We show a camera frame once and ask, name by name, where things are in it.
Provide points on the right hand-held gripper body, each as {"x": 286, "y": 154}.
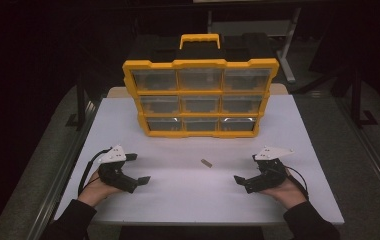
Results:
{"x": 268, "y": 176}

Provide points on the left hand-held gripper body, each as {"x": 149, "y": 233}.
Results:
{"x": 114, "y": 176}

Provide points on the black metal stand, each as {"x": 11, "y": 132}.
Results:
{"x": 356, "y": 100}
{"x": 80, "y": 100}

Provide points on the grey metal table frame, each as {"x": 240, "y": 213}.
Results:
{"x": 289, "y": 40}

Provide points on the yellow black organizer cabinet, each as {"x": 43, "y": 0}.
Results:
{"x": 198, "y": 63}

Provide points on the set of clear drawers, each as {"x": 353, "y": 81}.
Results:
{"x": 244, "y": 80}

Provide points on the silver metal rail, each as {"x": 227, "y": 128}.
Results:
{"x": 374, "y": 166}
{"x": 61, "y": 180}

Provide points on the small metal screw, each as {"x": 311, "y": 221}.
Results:
{"x": 206, "y": 163}

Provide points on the person's right hand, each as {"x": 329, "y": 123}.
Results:
{"x": 288, "y": 195}

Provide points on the person's left hand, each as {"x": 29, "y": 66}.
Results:
{"x": 94, "y": 193}

